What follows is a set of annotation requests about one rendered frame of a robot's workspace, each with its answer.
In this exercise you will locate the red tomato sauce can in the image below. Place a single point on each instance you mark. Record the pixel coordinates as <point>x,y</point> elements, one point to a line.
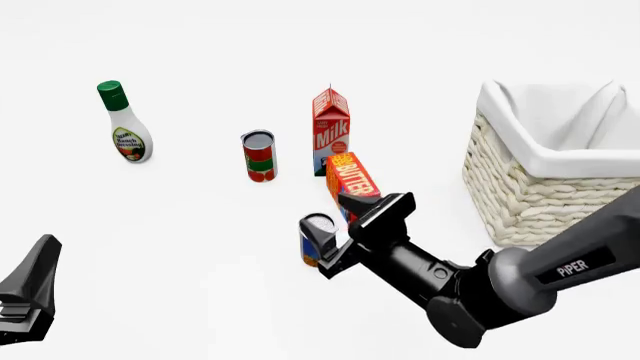
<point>260,161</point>

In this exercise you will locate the red and white milk carton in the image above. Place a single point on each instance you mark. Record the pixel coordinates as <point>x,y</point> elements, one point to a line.
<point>331,131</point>

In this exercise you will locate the grey and black right arm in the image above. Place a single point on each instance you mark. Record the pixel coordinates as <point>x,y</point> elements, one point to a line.
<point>520,279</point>

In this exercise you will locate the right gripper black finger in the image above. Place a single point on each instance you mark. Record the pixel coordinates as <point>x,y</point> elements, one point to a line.
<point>325,243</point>
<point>361,207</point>

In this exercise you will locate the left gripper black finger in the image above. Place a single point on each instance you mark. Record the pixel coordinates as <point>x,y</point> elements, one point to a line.
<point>40,273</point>

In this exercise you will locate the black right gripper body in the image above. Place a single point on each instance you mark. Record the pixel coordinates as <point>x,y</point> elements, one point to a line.
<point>380,228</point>

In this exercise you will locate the white woven basket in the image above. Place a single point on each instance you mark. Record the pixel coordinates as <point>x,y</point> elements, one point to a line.
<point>520,195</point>

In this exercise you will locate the alphabet soup can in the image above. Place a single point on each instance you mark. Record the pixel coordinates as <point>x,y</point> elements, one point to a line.
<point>310,247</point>

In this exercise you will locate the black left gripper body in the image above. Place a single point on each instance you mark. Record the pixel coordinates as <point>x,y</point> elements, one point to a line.
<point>22,325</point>

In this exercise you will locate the white ranch dressing bottle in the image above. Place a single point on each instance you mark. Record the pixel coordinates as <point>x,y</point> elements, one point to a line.
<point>129,127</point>

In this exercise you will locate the orange butter box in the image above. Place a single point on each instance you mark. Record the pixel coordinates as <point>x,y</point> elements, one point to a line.
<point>352,174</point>

